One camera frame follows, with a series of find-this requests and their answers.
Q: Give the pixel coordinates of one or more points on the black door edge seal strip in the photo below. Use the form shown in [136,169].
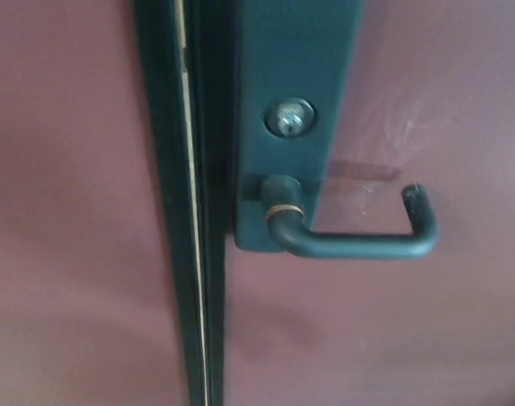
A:
[172,169]

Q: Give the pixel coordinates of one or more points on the silver lock cylinder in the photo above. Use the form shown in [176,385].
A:
[291,117]

